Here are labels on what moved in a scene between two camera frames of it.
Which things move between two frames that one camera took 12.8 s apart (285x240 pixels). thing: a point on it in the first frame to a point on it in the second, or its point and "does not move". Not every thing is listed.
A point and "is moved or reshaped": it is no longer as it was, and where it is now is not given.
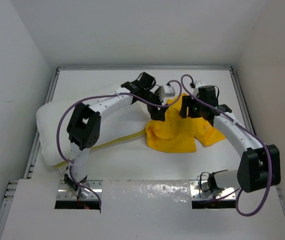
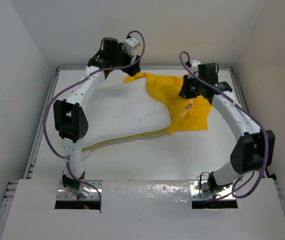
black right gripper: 187,101 to 184,92
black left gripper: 157,114 to 132,69
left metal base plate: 63,192 does not move
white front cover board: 143,210 does not move
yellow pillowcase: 177,133 is moved or reshaped
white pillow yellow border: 113,127 is moved or reshaped
